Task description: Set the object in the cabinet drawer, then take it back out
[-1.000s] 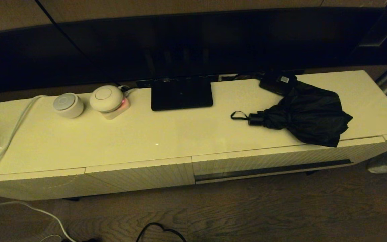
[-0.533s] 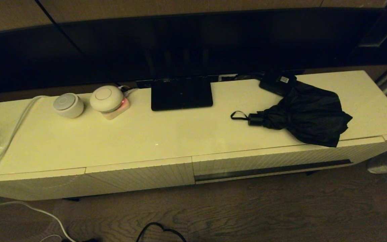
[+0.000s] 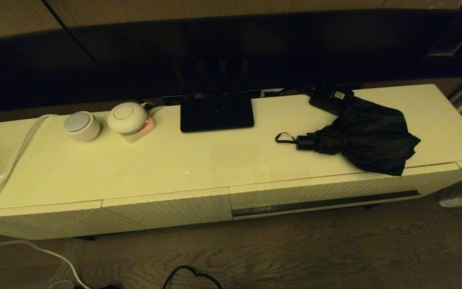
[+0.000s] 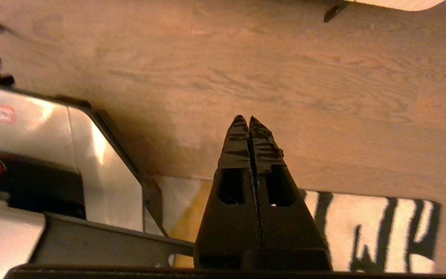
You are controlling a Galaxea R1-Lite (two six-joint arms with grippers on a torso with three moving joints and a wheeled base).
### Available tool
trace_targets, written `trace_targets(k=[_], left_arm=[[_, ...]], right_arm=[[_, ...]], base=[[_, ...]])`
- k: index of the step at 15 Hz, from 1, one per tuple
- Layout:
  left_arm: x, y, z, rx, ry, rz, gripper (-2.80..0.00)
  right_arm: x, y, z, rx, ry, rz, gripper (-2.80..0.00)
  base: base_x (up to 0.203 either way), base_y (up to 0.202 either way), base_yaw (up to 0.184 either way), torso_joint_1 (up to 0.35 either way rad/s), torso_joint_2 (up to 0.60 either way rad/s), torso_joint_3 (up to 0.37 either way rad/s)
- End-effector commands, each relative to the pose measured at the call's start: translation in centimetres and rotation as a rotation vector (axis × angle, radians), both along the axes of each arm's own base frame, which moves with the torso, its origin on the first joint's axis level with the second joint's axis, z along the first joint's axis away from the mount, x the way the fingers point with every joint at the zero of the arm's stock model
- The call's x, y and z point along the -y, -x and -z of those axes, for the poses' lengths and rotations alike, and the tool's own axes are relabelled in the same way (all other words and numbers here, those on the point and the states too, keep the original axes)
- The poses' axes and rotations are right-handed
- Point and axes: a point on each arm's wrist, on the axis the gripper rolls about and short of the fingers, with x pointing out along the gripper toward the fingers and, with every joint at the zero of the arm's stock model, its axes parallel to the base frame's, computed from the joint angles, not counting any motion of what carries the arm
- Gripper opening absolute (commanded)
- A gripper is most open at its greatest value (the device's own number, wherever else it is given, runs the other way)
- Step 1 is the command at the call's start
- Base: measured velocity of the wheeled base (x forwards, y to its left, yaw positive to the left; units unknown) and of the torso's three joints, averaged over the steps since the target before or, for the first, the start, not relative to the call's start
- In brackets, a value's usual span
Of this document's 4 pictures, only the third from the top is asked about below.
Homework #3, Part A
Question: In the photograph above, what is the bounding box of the white round dome device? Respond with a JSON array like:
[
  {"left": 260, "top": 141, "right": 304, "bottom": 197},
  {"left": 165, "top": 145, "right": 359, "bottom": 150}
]
[{"left": 107, "top": 102, "right": 148, "bottom": 135}]

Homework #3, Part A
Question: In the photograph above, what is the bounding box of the thin black wall cable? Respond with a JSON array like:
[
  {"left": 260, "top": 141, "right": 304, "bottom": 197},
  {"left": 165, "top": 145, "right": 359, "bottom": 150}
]
[{"left": 42, "top": 0, "right": 145, "bottom": 103}]

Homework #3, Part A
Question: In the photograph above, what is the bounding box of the black floor cable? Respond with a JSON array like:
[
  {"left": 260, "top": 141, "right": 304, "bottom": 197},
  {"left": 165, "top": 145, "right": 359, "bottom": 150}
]
[{"left": 162, "top": 265, "right": 223, "bottom": 289}]

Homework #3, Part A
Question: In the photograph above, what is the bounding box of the black box with white label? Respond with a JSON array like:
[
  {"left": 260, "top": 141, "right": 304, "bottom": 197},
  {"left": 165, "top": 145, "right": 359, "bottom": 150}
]
[{"left": 309, "top": 85, "right": 355, "bottom": 116}]

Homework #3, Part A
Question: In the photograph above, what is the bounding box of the black umbrella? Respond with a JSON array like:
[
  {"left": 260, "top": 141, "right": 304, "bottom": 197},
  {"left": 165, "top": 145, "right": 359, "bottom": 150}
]
[{"left": 275, "top": 96, "right": 421, "bottom": 176}]

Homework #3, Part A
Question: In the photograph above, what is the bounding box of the white cabinet drawer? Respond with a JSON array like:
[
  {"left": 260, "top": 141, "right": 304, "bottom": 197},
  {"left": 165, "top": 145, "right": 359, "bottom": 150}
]
[{"left": 229, "top": 163, "right": 462, "bottom": 220}]

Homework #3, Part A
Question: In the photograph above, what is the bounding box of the white ribbed cabinet door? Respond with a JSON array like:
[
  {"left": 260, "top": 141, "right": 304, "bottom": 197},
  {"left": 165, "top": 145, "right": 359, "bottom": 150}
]
[
  {"left": 0, "top": 201, "right": 104, "bottom": 240},
  {"left": 102, "top": 188, "right": 233, "bottom": 233}
]

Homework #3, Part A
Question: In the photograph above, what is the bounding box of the white power strip red light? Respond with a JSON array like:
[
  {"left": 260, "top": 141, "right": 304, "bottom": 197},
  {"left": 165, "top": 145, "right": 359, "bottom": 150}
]
[{"left": 123, "top": 116, "right": 156, "bottom": 144}]

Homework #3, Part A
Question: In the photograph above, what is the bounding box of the black television base plate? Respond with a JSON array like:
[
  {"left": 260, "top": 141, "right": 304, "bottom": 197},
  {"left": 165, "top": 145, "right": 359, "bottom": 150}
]
[{"left": 180, "top": 92, "right": 255, "bottom": 133}]

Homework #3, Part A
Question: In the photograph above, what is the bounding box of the white TV cabinet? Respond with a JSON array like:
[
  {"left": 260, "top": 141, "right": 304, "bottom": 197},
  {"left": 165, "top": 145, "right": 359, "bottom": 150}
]
[{"left": 0, "top": 84, "right": 462, "bottom": 241}]

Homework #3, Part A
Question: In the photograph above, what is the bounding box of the black coiled cable with plug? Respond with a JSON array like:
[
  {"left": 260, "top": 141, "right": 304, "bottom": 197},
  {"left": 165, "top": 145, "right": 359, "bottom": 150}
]
[{"left": 75, "top": 283, "right": 121, "bottom": 289}]

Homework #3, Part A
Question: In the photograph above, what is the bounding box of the black flat television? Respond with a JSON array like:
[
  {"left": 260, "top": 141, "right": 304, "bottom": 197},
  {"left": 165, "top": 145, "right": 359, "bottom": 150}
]
[{"left": 0, "top": 10, "right": 462, "bottom": 113}]

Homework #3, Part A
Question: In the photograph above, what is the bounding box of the thick white power cable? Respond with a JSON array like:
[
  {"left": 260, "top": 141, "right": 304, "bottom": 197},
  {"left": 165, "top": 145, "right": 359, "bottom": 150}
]
[{"left": 0, "top": 114, "right": 91, "bottom": 289}]

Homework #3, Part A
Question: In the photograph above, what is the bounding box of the white speaker with grey top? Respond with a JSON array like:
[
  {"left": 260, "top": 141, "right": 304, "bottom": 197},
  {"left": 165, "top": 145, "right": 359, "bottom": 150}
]
[{"left": 63, "top": 111, "right": 101, "bottom": 142}]

